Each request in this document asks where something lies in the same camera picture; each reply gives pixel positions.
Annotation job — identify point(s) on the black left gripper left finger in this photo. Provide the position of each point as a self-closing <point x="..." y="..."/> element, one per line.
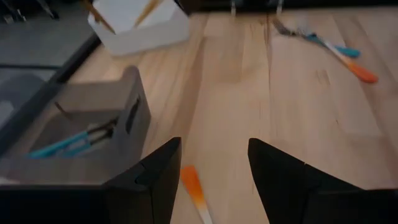
<point x="77" y="205"/>

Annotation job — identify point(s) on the white plastic bin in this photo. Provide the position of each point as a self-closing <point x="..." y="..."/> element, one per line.
<point x="149" y="40"/>

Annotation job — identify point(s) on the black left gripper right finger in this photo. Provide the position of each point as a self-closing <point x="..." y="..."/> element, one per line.
<point x="326" y="205"/>

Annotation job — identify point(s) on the grey translucent plastic bin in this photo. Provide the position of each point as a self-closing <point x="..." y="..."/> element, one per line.
<point x="62" y="171"/>

